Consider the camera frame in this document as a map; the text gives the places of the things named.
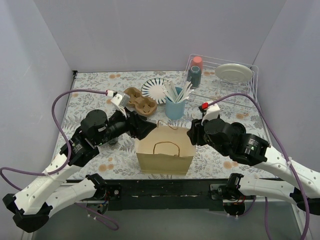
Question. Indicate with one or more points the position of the dark teal cup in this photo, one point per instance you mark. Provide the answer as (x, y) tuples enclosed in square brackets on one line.
[(194, 76)]

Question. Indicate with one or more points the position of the stack of black lids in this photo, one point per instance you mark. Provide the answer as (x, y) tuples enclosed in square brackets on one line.
[(240, 127)]

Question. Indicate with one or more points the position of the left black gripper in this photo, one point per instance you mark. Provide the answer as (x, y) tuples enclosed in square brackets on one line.
[(133, 124)]

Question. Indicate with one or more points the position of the cream white plate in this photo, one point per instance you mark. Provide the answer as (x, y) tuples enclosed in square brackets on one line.
[(233, 72)]

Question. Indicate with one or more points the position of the blue striped plate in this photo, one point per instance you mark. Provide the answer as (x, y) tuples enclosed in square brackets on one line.
[(154, 88)]

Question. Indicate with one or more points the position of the brown paper bag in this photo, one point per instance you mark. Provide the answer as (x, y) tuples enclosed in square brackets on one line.
[(165, 150)]

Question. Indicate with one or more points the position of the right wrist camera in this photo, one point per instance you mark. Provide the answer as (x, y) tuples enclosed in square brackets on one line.
[(209, 112)]

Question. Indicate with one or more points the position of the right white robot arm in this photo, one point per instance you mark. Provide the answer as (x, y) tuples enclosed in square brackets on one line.
[(297, 184)]

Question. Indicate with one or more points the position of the pink cup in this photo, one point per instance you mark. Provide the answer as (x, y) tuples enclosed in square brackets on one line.
[(198, 61)]

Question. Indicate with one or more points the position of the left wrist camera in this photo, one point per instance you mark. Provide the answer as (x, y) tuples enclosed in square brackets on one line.
[(119, 100)]

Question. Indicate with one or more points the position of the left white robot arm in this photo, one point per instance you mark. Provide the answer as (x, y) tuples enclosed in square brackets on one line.
[(33, 206)]

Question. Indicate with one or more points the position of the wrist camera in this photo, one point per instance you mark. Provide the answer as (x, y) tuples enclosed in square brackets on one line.
[(119, 100), (209, 112)]

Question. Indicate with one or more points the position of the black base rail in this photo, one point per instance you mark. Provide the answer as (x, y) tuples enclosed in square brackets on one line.
[(160, 194)]

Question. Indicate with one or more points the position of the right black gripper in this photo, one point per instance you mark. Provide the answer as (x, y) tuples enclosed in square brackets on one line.
[(196, 132)]

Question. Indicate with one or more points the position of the brown cardboard cup carrier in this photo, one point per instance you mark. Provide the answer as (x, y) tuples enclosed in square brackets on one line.
[(144, 105)]

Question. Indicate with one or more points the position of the blue straw holder cup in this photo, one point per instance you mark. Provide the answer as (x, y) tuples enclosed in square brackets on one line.
[(174, 111)]

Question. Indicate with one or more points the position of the white wire dish rack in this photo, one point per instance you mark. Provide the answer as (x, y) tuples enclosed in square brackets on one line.
[(213, 87)]

